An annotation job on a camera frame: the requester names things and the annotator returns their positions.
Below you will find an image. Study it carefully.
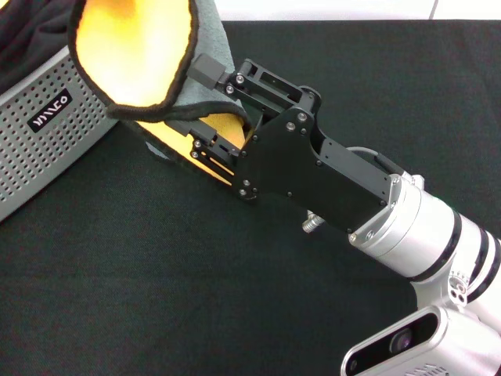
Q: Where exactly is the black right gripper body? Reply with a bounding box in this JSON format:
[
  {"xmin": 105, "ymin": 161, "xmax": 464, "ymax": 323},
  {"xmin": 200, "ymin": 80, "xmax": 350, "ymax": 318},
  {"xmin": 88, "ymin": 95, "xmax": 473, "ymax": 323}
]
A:
[{"xmin": 234, "ymin": 86, "xmax": 402, "ymax": 234}]

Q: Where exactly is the yellow grey towel black trim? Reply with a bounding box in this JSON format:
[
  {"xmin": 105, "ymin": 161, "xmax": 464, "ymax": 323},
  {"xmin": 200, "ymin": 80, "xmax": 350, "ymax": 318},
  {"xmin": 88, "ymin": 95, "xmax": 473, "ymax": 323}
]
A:
[{"xmin": 67, "ymin": 0, "xmax": 255, "ymax": 185}]

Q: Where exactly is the black tablecloth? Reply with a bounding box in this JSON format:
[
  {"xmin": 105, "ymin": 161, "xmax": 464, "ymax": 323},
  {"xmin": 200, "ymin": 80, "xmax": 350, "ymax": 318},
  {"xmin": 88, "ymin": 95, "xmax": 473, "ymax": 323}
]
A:
[{"xmin": 0, "ymin": 20, "xmax": 501, "ymax": 376}]

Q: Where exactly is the grey perforated storage box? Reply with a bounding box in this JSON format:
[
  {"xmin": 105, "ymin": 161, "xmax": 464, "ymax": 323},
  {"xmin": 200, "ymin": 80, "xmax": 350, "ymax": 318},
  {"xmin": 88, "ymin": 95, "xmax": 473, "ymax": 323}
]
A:
[{"xmin": 0, "ymin": 49, "xmax": 118, "ymax": 224}]

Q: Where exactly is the black cloth box lining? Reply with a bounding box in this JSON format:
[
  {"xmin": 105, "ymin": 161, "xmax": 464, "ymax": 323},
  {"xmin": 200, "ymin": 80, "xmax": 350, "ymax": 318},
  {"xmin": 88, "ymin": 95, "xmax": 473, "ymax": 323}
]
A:
[{"xmin": 0, "ymin": 0, "xmax": 79, "ymax": 95}]

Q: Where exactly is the right gripper cable silver plug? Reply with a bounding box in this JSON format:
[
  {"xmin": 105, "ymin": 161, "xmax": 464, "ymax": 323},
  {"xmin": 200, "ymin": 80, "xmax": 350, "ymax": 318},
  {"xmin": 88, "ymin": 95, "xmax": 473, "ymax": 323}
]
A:
[{"xmin": 301, "ymin": 146, "xmax": 404, "ymax": 235}]

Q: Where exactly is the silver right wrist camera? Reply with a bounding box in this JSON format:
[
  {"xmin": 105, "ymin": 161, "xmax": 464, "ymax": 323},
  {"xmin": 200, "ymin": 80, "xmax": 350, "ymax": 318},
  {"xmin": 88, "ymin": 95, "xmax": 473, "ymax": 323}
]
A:
[{"xmin": 339, "ymin": 304, "xmax": 501, "ymax": 376}]

